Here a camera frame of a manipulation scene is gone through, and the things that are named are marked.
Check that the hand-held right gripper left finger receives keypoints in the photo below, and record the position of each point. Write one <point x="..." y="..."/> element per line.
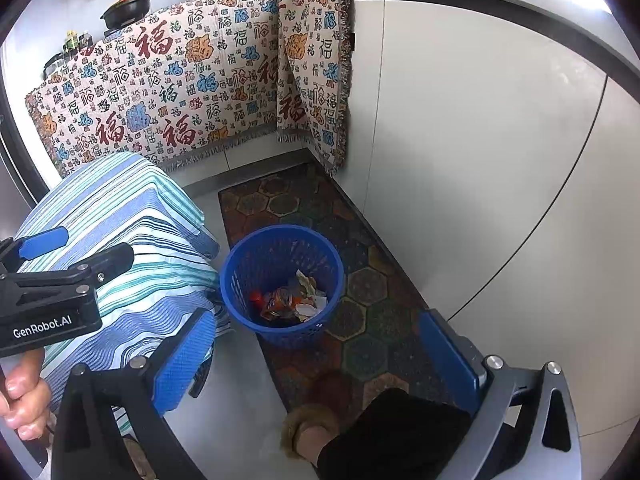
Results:
<point x="182" y="355"/>

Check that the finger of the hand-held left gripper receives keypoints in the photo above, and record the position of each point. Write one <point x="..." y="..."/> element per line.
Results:
<point x="42" y="242"/>
<point x="105" y="262"/>

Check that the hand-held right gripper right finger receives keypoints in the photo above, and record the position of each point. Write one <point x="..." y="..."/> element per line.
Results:
<point x="447" y="360"/>

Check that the blue plastic basket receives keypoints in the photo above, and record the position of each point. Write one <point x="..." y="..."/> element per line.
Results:
<point x="240" y="260"/>

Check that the crushed orange can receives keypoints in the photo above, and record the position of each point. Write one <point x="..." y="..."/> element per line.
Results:
<point x="282" y="301"/>

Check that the paper cup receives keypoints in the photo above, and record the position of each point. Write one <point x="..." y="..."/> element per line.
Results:
<point x="309" y="285"/>

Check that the person's left hand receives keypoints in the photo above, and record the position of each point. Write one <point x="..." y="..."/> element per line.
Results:
<point x="25" y="395"/>

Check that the striped tablecloth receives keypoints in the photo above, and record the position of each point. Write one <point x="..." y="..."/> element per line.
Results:
<point x="125" y="200"/>

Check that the person's black trouser leg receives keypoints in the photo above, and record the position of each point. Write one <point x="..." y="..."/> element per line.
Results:
<point x="400" y="435"/>

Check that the dark hexagon floor mat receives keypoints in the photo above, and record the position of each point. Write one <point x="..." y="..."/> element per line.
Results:
<point x="380" y="285"/>

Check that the brown fuzzy slipper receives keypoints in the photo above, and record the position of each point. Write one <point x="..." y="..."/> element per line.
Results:
<point x="139" y="460"/>
<point x="325" y="400"/>

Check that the large printed blanket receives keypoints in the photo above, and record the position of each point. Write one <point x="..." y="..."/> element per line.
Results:
<point x="150" y="85"/>

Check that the condiment bottles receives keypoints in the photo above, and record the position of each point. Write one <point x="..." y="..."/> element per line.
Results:
<point x="75" y="45"/>

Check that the black clay pot orange knob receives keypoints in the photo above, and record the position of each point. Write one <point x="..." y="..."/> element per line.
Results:
<point x="127" y="10"/>

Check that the small printed blanket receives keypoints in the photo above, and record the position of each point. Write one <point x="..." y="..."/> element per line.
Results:
<point x="315" y="60"/>

